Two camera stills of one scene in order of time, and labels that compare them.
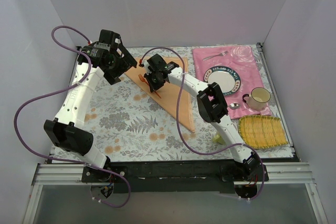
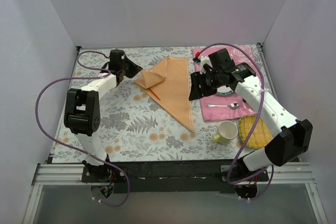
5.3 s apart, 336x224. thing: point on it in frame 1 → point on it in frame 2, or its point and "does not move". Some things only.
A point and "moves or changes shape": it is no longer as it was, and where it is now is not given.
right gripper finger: x=155 y=82 → x=199 y=85
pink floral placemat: x=243 y=60 does not move
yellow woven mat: x=260 y=131 does not move
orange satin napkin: x=174 y=97 moves or changes shape
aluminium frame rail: x=56 y=174 does not move
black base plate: x=174 y=176 does not move
